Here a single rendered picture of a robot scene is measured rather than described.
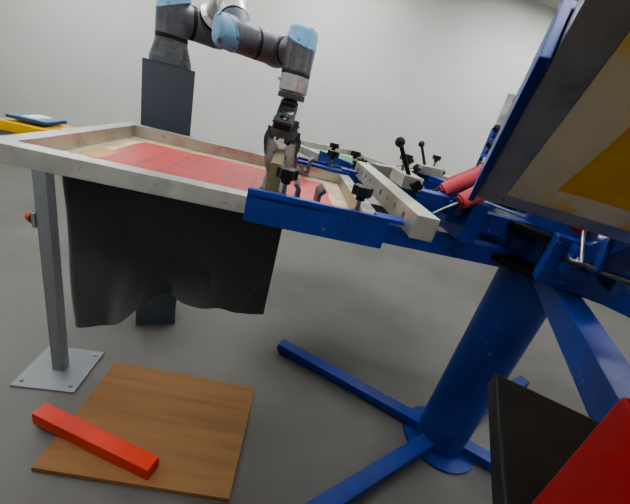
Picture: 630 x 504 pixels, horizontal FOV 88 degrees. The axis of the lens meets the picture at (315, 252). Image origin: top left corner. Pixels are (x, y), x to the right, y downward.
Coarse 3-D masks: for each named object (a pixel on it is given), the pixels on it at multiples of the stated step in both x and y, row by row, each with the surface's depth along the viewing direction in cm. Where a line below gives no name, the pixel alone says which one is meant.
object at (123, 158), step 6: (114, 150) 87; (90, 156) 77; (108, 156) 81; (114, 156) 82; (120, 156) 83; (126, 156) 85; (132, 156) 86; (138, 156) 88; (120, 162) 78; (126, 162) 80; (132, 162) 81; (258, 186) 89; (288, 192) 91; (294, 192) 93; (306, 198) 90; (312, 198) 92; (324, 198) 95
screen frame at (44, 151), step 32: (96, 128) 89; (128, 128) 104; (0, 160) 60; (32, 160) 60; (64, 160) 61; (96, 160) 63; (256, 160) 115; (160, 192) 64; (192, 192) 64; (224, 192) 65
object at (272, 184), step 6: (282, 144) 105; (276, 150) 90; (282, 150) 92; (276, 156) 80; (282, 156) 82; (276, 162) 72; (282, 162) 75; (270, 168) 71; (276, 168) 72; (270, 174) 72; (270, 180) 73; (276, 180) 73; (270, 186) 73; (276, 186) 73; (276, 192) 74
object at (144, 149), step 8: (136, 144) 100; (144, 144) 102; (152, 144) 105; (128, 152) 89; (136, 152) 91; (144, 152) 93; (152, 152) 95; (160, 152) 98; (176, 152) 103; (184, 152) 106; (216, 160) 107; (224, 160) 110; (248, 168) 107; (256, 168) 110; (304, 184) 106; (312, 184) 109; (304, 192) 96; (312, 192) 98; (328, 192) 103
